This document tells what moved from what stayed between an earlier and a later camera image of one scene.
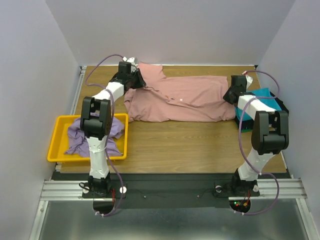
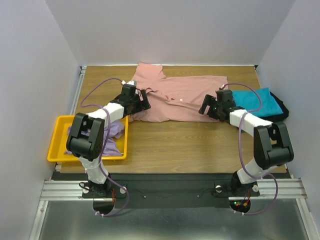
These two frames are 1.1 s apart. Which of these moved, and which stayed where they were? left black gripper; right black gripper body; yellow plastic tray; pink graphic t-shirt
Moved: right black gripper body; left black gripper
Stayed: pink graphic t-shirt; yellow plastic tray
